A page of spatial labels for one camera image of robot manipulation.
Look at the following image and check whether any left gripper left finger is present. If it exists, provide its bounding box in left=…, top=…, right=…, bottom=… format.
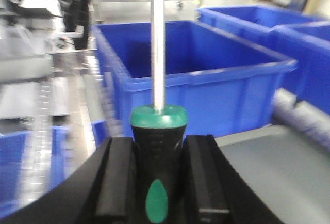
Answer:
left=1, top=137, right=136, bottom=223

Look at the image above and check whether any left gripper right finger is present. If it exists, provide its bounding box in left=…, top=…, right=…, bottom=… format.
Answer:
left=183, top=135, right=281, bottom=223

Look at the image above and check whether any green-black screwdriver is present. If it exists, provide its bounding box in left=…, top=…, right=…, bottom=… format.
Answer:
left=130, top=0, right=188, bottom=223

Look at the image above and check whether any large blue plastic bin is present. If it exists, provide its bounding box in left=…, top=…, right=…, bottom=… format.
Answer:
left=91, top=21, right=297, bottom=137

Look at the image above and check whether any blue bin behind right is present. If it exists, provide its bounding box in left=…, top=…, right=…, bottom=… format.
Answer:
left=198, top=5, right=329, bottom=113

